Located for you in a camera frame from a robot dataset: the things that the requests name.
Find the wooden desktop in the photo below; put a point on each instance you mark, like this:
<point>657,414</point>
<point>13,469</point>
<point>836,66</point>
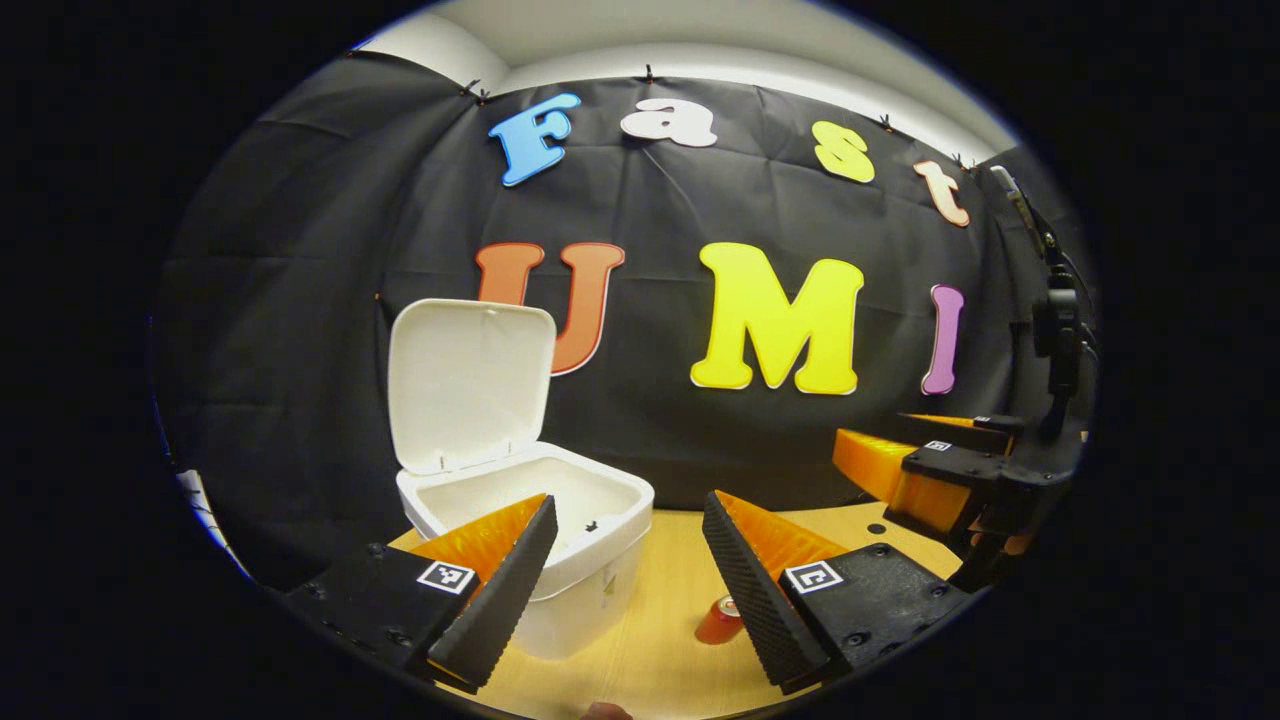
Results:
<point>660,600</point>

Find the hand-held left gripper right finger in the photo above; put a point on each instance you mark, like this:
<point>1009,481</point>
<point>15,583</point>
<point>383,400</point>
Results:
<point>750,600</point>

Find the red pop can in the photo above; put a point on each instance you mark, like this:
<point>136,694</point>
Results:
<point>718,622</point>

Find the white printed paper sheet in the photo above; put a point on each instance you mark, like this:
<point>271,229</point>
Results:
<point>205,510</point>

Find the black backdrop cloth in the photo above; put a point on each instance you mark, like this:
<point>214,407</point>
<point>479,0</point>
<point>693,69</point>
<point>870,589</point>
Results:
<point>650,200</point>

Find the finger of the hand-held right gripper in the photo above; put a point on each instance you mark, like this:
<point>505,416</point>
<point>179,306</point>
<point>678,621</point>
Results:
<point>975,428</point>
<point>950,465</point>

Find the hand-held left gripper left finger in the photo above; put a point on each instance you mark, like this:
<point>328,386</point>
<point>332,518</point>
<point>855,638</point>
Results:
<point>510,600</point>

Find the white desktop garbage bin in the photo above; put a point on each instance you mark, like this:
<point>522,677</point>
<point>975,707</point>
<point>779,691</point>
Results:
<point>470,380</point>

